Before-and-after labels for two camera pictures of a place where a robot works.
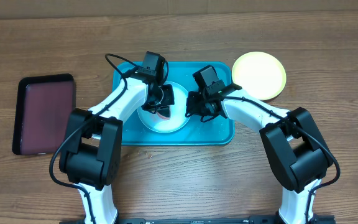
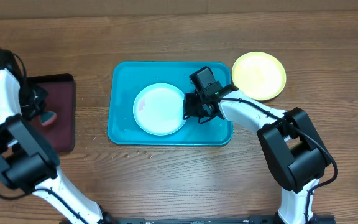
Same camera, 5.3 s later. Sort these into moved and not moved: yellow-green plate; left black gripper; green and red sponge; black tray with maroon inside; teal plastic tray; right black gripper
Moved: green and red sponge; left black gripper
Not moved: right black gripper; black tray with maroon inside; yellow-green plate; teal plastic tray
